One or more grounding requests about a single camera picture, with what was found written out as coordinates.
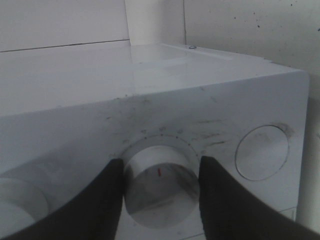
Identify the white microwave oven body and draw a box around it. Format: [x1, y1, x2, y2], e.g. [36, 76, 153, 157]
[0, 43, 309, 240]

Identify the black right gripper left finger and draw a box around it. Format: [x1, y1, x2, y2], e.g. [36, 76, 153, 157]
[6, 158, 125, 240]

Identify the upper white power knob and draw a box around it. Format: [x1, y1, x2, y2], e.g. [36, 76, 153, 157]
[0, 178, 49, 238]

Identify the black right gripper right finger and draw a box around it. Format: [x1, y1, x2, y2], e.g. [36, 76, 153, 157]
[198, 156, 320, 240]

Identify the round white door button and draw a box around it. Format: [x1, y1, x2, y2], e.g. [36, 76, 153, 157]
[234, 125, 290, 181]

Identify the white timer knob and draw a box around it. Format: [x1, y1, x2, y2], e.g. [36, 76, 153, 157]
[123, 145, 200, 229]

